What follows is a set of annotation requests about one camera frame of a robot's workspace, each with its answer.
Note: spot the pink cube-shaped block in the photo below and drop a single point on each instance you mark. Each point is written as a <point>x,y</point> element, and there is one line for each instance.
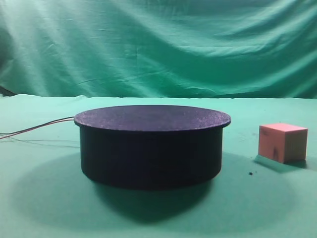
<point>282,142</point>

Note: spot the black round turntable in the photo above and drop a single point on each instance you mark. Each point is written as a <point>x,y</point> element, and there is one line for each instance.
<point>151,147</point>

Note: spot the green backdrop cloth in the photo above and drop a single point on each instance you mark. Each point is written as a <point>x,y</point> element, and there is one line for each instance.
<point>159,48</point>

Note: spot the green table cloth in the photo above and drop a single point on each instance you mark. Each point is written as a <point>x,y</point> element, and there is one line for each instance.
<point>43,193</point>

